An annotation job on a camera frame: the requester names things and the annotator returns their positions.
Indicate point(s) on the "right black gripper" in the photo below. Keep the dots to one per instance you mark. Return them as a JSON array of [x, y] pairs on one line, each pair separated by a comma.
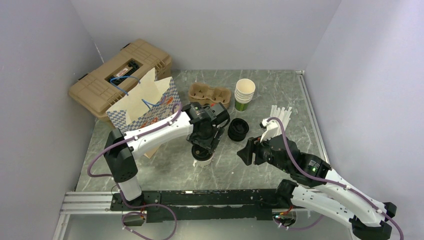
[[245, 154]]

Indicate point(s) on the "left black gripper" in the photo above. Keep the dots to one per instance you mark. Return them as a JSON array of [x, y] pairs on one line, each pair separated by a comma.
[[210, 144]]

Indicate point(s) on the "black cup lid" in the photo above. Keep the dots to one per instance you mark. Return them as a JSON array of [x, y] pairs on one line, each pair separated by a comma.
[[200, 154]]

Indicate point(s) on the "white paper coffee cup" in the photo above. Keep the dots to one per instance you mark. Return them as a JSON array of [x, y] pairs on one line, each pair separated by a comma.
[[202, 163]]

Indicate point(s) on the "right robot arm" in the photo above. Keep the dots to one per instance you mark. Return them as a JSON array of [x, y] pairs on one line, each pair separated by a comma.
[[313, 184]]

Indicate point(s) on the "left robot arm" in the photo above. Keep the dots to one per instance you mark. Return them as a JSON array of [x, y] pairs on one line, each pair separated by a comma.
[[122, 149]]

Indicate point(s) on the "stack of black lids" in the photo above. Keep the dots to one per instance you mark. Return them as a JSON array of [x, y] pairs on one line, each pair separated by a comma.
[[238, 129]]

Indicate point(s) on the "brown cardboard cup carrier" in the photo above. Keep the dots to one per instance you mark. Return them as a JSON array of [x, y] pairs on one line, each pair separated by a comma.
[[205, 94]]

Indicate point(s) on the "stack of paper cups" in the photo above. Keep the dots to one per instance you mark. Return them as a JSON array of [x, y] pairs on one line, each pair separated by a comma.
[[243, 93]]

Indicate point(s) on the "bundle of white straws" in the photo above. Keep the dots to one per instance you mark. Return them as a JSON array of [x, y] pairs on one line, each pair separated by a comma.
[[283, 113]]

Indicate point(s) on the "blue checkered paper bag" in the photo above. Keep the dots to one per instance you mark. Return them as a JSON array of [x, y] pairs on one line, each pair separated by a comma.
[[148, 102]]

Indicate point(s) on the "tan plastic toolbox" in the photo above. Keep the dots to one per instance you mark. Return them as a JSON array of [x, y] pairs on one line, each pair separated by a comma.
[[98, 90]]

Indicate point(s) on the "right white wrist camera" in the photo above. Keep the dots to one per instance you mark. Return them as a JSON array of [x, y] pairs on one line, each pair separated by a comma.
[[271, 128]]

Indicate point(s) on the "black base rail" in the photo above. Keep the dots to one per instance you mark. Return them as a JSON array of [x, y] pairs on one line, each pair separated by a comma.
[[166, 205]]

